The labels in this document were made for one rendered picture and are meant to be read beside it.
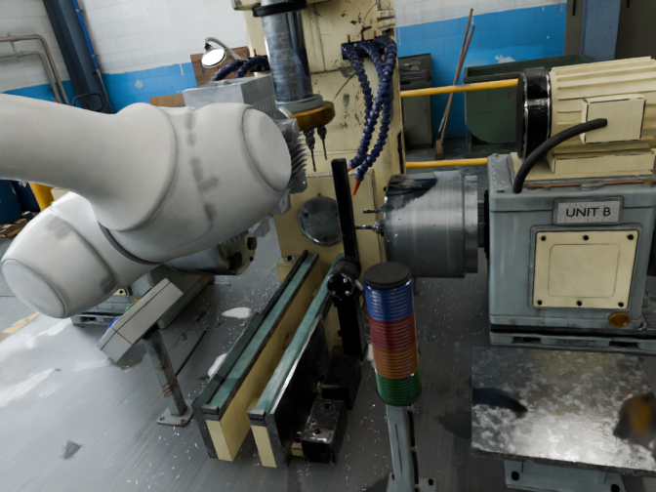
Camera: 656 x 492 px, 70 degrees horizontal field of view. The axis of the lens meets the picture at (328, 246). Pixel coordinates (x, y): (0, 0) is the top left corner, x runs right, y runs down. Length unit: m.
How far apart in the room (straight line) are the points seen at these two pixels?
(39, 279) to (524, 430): 0.66
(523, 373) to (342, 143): 0.78
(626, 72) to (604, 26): 4.87
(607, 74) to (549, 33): 5.13
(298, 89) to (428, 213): 0.40
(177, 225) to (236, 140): 0.08
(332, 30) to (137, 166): 0.99
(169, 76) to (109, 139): 7.19
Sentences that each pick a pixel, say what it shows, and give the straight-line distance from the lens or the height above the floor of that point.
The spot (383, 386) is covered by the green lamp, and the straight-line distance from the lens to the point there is 0.65.
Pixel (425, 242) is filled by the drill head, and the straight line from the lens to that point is 1.01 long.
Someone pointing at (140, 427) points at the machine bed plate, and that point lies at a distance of 1.12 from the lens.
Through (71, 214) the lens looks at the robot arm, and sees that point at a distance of 0.48.
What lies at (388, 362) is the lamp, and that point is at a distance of 0.62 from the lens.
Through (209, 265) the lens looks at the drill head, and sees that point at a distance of 1.23.
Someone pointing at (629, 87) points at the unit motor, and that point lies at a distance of 1.02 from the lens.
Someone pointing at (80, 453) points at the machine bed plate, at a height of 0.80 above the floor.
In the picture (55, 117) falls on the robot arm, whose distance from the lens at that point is 0.35.
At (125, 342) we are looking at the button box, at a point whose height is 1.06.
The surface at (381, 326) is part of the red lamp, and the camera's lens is 0.59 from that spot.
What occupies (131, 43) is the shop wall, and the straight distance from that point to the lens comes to 7.84.
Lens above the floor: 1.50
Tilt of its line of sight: 25 degrees down
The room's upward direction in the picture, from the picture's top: 9 degrees counter-clockwise
